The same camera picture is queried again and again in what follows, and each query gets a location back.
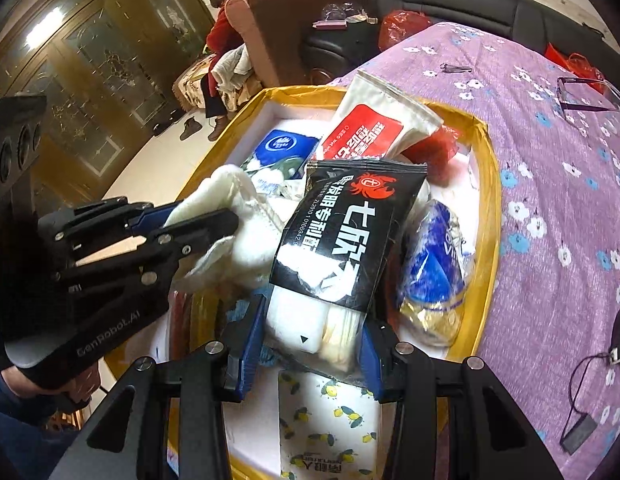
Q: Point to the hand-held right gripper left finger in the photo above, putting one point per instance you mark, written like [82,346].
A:
[246,350]

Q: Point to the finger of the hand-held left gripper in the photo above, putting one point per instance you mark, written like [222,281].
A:
[152,217]
[205,227]

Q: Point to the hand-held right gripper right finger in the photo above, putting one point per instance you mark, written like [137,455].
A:
[372,357]

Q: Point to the white towel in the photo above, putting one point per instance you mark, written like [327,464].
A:
[240,200]

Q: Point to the gold foil packet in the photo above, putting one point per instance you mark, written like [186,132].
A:
[434,324]

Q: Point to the lemon print tissue pack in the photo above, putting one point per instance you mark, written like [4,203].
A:
[330,425]

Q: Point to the blue tissue pack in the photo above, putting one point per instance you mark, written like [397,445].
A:
[280,147]

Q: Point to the blue and white packet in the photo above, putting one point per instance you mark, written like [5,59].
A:
[432,260]

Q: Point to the black packet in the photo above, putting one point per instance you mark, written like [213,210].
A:
[340,230]

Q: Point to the yellow storage box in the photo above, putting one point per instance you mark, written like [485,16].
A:
[487,240]

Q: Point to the white packet with red label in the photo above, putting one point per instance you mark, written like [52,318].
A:
[374,125]

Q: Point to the person's left forearm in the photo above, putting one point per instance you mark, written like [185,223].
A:
[15,415]

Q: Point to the person's left hand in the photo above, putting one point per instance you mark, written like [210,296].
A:
[79,389]

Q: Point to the dark shoe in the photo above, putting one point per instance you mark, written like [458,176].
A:
[166,122]
[218,128]
[190,128]

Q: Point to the floral blanket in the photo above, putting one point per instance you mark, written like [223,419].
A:
[192,82]

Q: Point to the pile of white clothes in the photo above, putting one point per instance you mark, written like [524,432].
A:
[235,67]

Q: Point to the golden glass door cabinet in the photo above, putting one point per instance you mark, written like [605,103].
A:
[90,60]

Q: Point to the brown armchair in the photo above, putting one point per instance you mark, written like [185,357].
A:
[290,25]

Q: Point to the crumpled red bag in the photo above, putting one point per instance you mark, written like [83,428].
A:
[437,147]

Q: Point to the purple floral tablecloth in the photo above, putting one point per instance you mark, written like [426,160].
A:
[539,185]

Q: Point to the clear pink plastic bag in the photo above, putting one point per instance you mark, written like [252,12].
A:
[335,14]

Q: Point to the red plastic bag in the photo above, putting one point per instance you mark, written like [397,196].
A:
[404,29]
[574,64]

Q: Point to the metal tweezers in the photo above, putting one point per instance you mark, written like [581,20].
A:
[454,68]

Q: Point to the purple framed glasses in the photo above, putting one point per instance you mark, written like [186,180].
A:
[587,92]

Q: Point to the black sofa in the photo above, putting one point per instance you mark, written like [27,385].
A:
[464,5]

